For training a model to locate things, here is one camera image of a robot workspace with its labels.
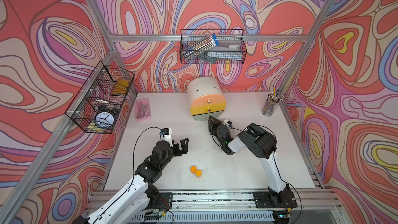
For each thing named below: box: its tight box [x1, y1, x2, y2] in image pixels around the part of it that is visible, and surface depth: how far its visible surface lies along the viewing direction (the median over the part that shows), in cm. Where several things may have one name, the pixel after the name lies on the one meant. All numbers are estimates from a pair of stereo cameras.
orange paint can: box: [190, 165, 198, 174], surface depth 83 cm
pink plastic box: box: [135, 97, 152, 122], surface depth 110 cm
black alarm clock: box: [93, 105, 118, 130], surface depth 69 cm
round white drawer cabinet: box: [187, 76, 227, 121], surface depth 93 cm
